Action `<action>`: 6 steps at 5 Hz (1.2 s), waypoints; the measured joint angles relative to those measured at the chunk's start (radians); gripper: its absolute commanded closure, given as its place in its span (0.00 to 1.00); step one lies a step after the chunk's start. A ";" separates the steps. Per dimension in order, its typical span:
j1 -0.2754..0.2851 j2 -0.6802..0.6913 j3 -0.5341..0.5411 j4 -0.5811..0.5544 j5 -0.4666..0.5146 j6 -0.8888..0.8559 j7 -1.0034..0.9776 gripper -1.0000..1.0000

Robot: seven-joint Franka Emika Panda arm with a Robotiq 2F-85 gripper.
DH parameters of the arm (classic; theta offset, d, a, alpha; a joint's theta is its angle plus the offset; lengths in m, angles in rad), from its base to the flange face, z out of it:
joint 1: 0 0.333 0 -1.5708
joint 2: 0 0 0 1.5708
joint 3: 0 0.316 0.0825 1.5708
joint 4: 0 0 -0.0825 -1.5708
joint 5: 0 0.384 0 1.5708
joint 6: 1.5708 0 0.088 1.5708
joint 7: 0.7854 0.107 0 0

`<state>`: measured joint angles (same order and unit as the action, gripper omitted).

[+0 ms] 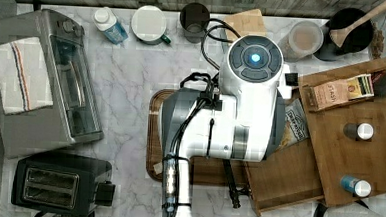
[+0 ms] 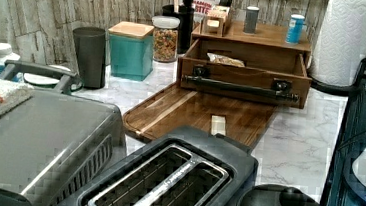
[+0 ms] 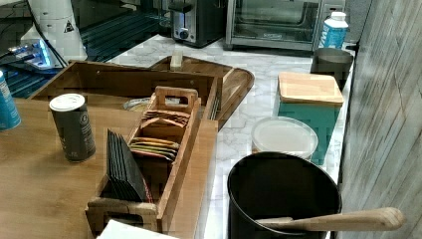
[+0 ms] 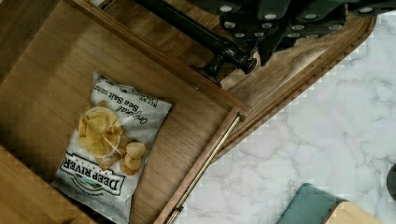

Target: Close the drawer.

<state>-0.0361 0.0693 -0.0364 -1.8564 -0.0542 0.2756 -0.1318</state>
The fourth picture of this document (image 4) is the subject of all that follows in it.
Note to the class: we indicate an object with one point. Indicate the dark grey metal cup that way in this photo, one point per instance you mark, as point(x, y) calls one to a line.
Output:
point(391, 182)

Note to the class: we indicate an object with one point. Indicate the wooden cabinet top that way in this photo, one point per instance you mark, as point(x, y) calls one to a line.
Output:
point(25, 198)

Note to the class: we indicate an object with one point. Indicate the wooden drawer with black handle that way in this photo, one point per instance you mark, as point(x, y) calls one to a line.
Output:
point(50, 52)

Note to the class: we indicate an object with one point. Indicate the Deep River chips bag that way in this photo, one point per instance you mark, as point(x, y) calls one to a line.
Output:
point(109, 148)

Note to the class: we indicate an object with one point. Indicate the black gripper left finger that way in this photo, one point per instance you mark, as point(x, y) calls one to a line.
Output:
point(253, 32)

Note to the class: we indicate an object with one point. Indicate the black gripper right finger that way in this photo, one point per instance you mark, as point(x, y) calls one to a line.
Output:
point(301, 23)

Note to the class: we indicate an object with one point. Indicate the teal canister with wooden lid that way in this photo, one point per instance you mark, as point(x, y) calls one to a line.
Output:
point(311, 205)

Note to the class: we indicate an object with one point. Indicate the wooden base tray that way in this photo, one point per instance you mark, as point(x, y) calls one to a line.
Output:
point(269, 89)

